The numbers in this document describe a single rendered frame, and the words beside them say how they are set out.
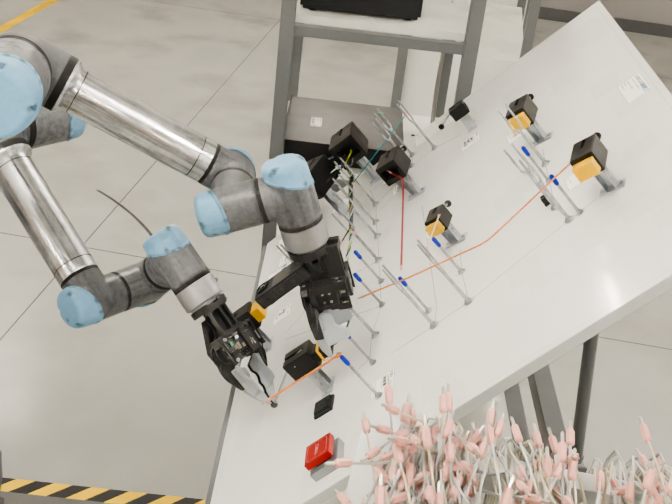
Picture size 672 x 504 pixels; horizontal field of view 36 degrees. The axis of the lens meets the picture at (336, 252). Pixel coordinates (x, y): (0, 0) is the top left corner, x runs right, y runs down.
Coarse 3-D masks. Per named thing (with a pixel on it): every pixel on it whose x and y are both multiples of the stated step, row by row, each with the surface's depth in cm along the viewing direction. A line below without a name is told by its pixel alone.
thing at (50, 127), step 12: (36, 120) 193; (48, 120) 195; (60, 120) 197; (72, 120) 199; (36, 132) 194; (48, 132) 196; (60, 132) 199; (72, 132) 201; (36, 144) 197; (48, 144) 200
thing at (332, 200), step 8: (312, 160) 247; (320, 160) 244; (328, 160) 245; (312, 168) 242; (320, 168) 243; (328, 168) 245; (312, 176) 241; (320, 176) 243; (328, 176) 244; (336, 176) 246; (320, 184) 243; (328, 184) 244; (320, 192) 242; (328, 192) 247; (328, 200) 248; (336, 200) 248; (336, 208) 249; (344, 208) 249
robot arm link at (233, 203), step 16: (224, 176) 171; (240, 176) 171; (208, 192) 167; (224, 192) 165; (240, 192) 165; (256, 192) 164; (208, 208) 165; (224, 208) 164; (240, 208) 164; (256, 208) 164; (208, 224) 165; (224, 224) 165; (240, 224) 166; (256, 224) 167
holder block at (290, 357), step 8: (304, 344) 183; (312, 344) 183; (288, 352) 185; (296, 352) 183; (304, 352) 180; (288, 360) 182; (296, 360) 181; (304, 360) 181; (312, 360) 181; (288, 368) 182; (296, 368) 182; (304, 368) 182; (312, 368) 181; (296, 376) 183
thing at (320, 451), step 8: (320, 440) 165; (328, 440) 163; (312, 448) 165; (320, 448) 163; (328, 448) 162; (312, 456) 163; (320, 456) 161; (328, 456) 161; (304, 464) 163; (312, 464) 162; (320, 464) 163
